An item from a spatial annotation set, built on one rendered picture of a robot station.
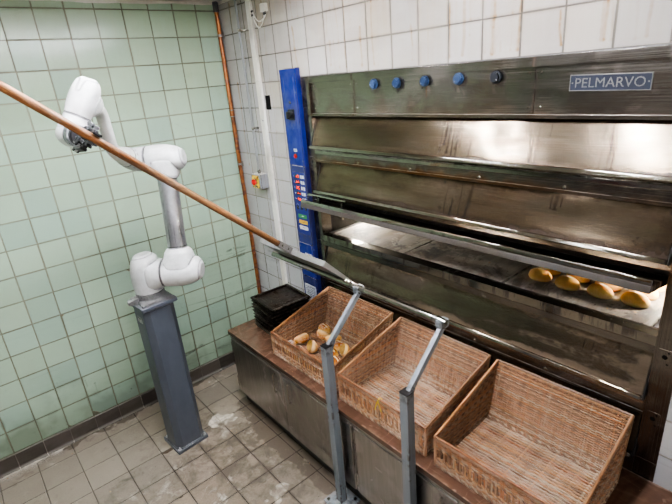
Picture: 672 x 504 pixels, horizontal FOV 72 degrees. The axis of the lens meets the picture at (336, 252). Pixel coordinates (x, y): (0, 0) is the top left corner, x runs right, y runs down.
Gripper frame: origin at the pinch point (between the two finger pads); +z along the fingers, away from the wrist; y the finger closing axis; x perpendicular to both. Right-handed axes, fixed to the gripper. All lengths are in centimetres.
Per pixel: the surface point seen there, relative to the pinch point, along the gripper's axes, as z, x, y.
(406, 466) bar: 89, -136, 61
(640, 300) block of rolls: 139, -153, -36
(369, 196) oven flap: 15, -122, -44
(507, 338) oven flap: 97, -156, -4
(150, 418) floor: -102, -139, 139
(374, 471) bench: 63, -157, 77
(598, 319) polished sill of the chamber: 131, -143, -22
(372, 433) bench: 64, -141, 60
